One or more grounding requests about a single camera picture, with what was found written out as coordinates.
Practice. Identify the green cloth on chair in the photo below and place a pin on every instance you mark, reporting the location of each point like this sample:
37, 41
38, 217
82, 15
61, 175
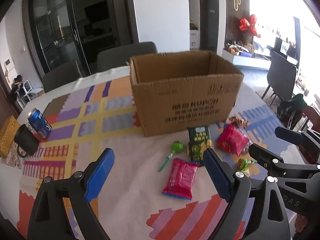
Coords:
290, 112

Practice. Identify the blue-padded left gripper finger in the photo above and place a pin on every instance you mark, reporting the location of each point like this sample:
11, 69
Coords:
49, 220
268, 218

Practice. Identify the black glass sliding door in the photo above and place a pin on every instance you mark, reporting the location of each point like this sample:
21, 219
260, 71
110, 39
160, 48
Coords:
61, 31

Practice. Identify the blue Pepsi can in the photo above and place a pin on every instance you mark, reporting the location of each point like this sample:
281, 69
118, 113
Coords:
39, 123

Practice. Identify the open cardboard box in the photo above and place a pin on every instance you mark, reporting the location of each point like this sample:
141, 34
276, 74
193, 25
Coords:
176, 91

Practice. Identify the dark grey chair left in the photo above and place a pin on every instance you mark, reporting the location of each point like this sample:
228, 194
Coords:
61, 75

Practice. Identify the pink-red snack packet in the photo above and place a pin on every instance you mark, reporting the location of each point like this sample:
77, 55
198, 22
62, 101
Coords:
181, 179

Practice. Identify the gold-red wrapped candy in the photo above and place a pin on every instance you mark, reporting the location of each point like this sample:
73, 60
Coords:
238, 121

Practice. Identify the small green wrapped candy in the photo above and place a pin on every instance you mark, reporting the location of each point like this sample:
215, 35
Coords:
244, 164

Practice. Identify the golden woven box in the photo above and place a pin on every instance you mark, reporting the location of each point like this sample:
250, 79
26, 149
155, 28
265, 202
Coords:
7, 134

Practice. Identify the green lollipop with stick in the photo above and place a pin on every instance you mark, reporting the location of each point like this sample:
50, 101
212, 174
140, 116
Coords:
176, 147

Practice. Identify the dark grey chair right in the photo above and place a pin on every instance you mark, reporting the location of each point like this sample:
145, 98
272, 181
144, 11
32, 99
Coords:
281, 77

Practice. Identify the black mug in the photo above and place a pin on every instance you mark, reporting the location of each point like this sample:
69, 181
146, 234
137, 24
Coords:
27, 143

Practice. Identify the white low tv cabinet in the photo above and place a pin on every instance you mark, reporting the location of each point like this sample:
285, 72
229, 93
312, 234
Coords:
241, 57

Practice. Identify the red balloon flower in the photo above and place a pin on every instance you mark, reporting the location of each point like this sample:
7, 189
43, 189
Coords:
249, 25

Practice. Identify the white small side shelf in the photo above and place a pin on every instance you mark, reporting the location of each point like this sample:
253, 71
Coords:
23, 92

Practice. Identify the red snack bag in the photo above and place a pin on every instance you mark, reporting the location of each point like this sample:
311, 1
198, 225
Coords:
233, 141

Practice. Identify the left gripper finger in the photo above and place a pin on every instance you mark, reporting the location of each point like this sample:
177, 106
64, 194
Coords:
306, 141
271, 161

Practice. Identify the dark green chips bag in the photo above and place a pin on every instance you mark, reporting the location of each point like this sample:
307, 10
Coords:
199, 141

